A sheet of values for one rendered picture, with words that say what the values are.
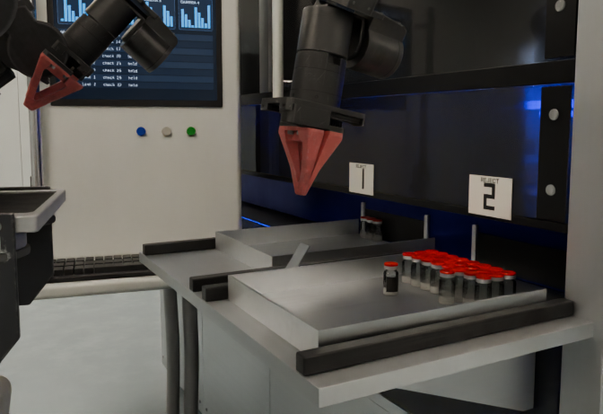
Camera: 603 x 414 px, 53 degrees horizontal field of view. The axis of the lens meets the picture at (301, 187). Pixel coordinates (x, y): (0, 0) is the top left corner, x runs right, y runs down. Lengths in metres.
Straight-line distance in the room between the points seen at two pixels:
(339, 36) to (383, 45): 0.07
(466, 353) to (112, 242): 1.03
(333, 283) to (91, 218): 0.76
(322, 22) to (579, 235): 0.43
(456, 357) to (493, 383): 0.20
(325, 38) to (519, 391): 0.55
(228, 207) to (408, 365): 0.98
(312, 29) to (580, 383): 0.56
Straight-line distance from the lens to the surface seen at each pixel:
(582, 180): 0.84
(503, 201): 0.92
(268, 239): 1.26
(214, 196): 1.54
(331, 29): 0.66
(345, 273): 0.95
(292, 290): 0.91
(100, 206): 1.52
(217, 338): 2.06
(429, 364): 0.67
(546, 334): 0.79
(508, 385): 0.90
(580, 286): 0.86
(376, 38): 0.70
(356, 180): 1.21
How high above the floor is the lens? 1.13
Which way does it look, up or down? 6 degrees down
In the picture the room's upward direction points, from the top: straight up
